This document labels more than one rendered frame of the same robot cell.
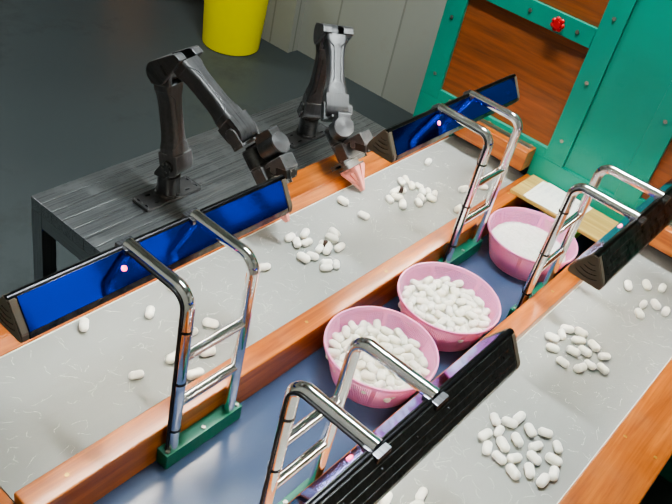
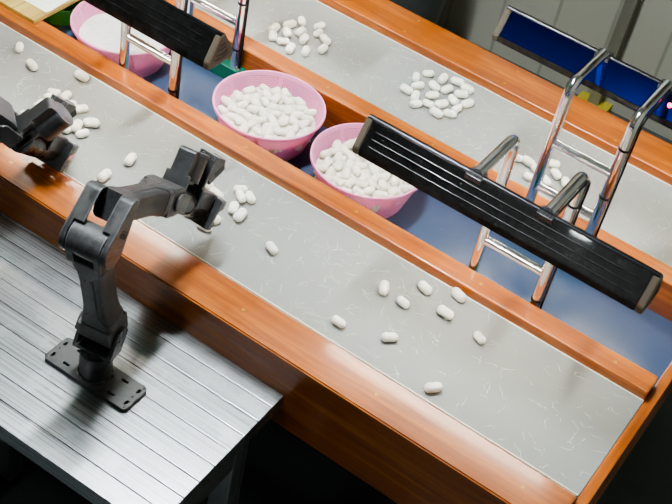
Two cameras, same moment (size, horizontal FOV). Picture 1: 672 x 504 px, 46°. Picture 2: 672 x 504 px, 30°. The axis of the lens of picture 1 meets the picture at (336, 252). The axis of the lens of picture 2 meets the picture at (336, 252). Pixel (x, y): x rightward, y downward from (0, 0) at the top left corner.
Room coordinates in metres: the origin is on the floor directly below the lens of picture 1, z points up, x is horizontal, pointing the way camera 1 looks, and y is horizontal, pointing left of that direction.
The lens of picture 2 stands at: (1.58, 2.06, 2.52)
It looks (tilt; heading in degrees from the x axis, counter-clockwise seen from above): 43 degrees down; 264
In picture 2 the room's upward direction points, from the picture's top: 13 degrees clockwise
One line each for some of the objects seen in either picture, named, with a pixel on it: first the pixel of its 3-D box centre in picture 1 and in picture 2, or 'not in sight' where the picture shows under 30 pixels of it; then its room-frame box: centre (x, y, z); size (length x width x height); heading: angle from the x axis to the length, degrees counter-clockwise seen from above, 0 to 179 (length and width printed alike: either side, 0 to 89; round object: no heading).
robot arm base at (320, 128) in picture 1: (307, 126); not in sight; (2.32, 0.19, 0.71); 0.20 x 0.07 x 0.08; 149
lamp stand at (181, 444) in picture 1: (182, 338); (503, 254); (1.06, 0.24, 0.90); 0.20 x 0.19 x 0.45; 148
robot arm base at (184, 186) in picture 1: (168, 183); (96, 362); (1.81, 0.50, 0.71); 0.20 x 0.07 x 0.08; 149
